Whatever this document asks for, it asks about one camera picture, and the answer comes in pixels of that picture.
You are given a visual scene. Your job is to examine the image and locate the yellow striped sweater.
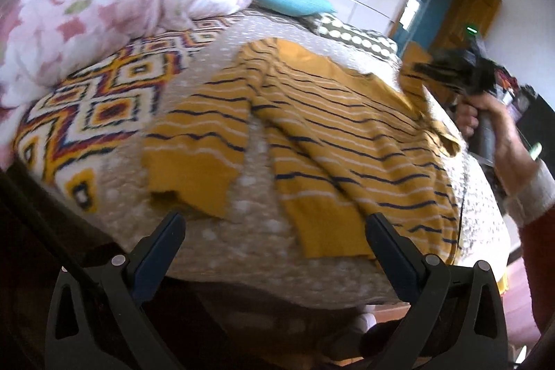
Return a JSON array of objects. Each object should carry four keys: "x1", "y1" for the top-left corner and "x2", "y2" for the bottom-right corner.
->
[{"x1": 141, "y1": 37, "x2": 467, "y2": 262}]

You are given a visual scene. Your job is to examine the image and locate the person's right forearm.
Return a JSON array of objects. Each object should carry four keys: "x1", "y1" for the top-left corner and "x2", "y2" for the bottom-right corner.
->
[{"x1": 502, "y1": 157, "x2": 555, "y2": 340}]

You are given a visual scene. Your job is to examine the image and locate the bed with dotted cover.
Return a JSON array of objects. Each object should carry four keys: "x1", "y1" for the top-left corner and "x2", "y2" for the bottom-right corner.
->
[{"x1": 100, "y1": 12, "x2": 512, "y2": 310}]

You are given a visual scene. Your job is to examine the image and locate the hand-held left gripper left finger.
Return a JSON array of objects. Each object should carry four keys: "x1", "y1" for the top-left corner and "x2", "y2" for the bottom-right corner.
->
[{"x1": 45, "y1": 210, "x2": 187, "y2": 370}]

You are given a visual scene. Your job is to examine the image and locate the pink floral quilt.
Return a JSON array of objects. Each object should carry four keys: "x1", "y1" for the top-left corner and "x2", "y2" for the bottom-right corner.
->
[{"x1": 0, "y1": 0, "x2": 254, "y2": 111}]

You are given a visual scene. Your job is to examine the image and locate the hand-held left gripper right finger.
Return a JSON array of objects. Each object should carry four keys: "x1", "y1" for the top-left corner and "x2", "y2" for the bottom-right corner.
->
[{"x1": 365, "y1": 212, "x2": 509, "y2": 370}]

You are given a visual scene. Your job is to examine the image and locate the black monitor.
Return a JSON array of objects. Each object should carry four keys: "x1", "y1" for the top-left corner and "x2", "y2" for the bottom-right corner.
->
[{"x1": 518, "y1": 86, "x2": 555, "y2": 145}]

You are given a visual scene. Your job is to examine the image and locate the person's right hand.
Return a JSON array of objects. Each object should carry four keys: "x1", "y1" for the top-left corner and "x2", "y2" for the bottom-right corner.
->
[{"x1": 457, "y1": 95, "x2": 540, "y2": 197}]

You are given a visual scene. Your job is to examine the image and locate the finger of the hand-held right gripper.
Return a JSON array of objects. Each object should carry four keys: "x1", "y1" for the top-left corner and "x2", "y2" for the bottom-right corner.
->
[{"x1": 412, "y1": 60, "x2": 443, "y2": 82}]

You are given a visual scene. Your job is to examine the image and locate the geometric patterned bed sheet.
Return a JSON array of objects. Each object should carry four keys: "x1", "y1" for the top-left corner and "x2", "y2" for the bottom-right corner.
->
[{"x1": 13, "y1": 8, "x2": 261, "y2": 215}]

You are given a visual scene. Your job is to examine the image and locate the olive dotted bolster pillow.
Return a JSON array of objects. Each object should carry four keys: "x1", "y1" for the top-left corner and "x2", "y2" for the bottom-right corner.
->
[{"x1": 314, "y1": 12, "x2": 397, "y2": 59}]

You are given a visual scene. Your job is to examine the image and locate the wooden door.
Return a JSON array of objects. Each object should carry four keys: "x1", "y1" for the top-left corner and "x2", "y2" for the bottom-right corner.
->
[{"x1": 390, "y1": 0, "x2": 504, "y2": 63}]

